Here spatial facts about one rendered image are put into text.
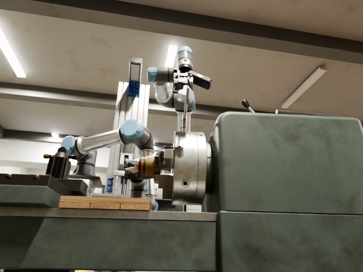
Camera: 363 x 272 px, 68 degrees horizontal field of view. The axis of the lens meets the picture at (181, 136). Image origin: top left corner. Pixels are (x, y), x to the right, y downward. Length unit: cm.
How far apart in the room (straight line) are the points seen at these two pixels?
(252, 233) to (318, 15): 354
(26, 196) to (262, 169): 79
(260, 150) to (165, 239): 46
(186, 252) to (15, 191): 58
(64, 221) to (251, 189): 64
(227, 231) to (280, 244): 17
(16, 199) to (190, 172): 58
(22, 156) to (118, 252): 592
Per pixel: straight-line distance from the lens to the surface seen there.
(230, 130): 103
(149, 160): 115
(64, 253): 100
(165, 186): 117
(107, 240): 97
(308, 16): 414
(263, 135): 106
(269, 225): 97
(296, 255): 100
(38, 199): 98
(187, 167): 102
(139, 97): 223
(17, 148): 687
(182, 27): 365
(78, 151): 169
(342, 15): 431
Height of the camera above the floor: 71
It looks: 25 degrees up
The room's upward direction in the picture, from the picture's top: 1 degrees clockwise
